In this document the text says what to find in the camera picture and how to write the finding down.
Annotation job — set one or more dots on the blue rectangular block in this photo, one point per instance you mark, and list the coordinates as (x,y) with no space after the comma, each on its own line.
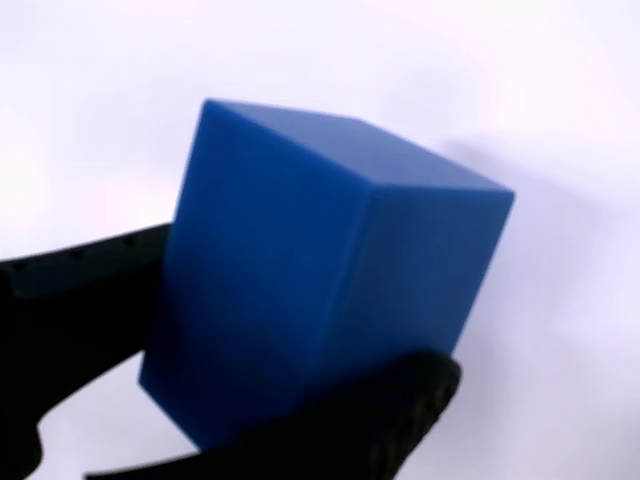
(300,260)

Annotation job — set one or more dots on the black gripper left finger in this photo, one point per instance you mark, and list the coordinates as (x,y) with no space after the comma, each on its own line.
(75,320)

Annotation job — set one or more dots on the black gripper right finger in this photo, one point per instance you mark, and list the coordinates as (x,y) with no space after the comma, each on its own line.
(380,425)

